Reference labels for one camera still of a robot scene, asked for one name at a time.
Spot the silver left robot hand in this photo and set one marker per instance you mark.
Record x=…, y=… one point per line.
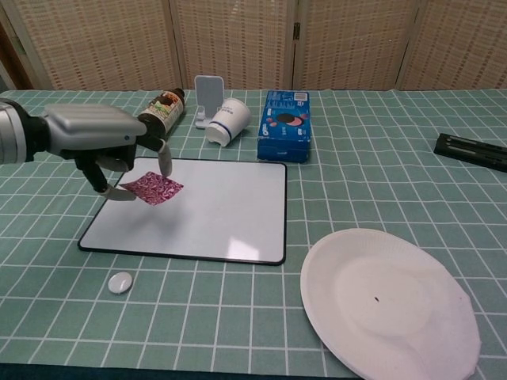
x=91, y=126

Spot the red patterned cloth square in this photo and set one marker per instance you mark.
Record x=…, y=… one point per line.
x=157, y=188

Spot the round white magnet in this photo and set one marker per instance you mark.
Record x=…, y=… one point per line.
x=119, y=282

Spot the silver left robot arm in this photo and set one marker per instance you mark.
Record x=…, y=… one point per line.
x=16, y=132

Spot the dark brown sauce bottle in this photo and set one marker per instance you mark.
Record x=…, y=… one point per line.
x=164, y=111

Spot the light blue phone stand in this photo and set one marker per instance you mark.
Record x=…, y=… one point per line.
x=208, y=97

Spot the white paper cup blue rim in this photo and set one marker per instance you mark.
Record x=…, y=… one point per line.
x=229, y=120

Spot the woven folding screen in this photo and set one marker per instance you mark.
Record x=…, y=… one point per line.
x=237, y=39

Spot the blue Oreo cookie box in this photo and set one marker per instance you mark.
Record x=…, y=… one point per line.
x=284, y=132

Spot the green checkered tablecloth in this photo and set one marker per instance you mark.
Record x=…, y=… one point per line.
x=356, y=198

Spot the white paper plate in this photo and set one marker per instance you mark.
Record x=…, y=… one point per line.
x=380, y=301

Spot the black rectangular bar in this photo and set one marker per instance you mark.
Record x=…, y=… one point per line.
x=471, y=150

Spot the white whiteboard with black frame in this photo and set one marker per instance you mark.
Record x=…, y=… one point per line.
x=206, y=213

